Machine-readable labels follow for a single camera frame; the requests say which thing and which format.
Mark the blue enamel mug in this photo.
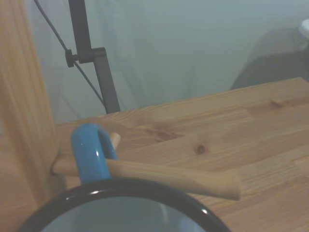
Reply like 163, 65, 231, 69
16, 123, 233, 232

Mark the black metal camera stand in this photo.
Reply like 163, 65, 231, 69
33, 0, 107, 108

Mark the wooden mug tree black base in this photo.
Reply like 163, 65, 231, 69
0, 0, 242, 232

